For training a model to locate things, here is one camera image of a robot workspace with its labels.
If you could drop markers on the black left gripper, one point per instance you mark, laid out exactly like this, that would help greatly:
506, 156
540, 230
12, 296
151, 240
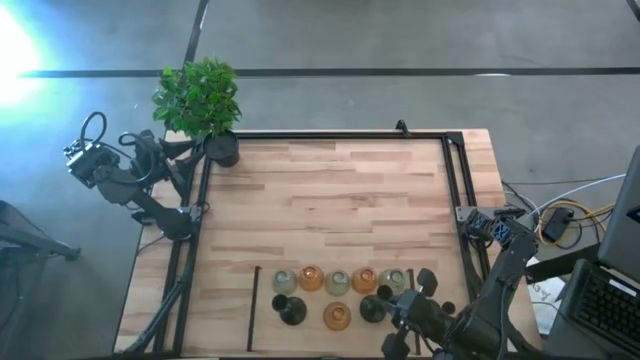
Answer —
150, 157

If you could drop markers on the tall black metal candlestick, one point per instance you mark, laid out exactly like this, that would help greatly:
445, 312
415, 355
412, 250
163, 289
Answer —
294, 311

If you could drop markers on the green leafy plant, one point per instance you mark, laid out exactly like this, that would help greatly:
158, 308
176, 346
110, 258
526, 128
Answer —
197, 95

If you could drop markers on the black power adapter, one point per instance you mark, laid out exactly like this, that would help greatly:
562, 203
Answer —
558, 224

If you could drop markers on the clear ribbed glass candle holder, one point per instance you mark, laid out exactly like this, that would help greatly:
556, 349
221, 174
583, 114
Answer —
338, 283
284, 281
394, 279

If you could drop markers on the black floor stand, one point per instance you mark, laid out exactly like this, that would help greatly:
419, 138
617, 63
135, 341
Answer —
45, 246

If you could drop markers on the black stand bar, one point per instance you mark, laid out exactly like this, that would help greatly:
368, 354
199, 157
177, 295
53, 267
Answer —
560, 265

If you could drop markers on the grey laptop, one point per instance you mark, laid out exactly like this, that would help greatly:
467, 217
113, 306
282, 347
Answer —
610, 310

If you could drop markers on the black metal table frame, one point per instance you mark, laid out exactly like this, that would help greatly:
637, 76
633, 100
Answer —
350, 135

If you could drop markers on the raised wooden shelf board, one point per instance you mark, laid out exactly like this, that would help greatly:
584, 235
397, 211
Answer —
310, 342

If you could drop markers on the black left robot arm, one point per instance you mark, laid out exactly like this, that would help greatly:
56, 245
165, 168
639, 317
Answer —
120, 182

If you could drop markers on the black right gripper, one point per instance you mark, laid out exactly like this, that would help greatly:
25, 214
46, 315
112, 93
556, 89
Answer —
417, 312

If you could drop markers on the white paper sheet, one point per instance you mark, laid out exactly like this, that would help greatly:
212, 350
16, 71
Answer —
545, 300

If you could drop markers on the black plant pot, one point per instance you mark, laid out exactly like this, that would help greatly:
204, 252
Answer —
222, 149

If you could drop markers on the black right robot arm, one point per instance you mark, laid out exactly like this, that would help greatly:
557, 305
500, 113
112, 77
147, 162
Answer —
500, 280

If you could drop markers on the small black clamp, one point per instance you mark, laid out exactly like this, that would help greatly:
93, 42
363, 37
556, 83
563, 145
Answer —
402, 128

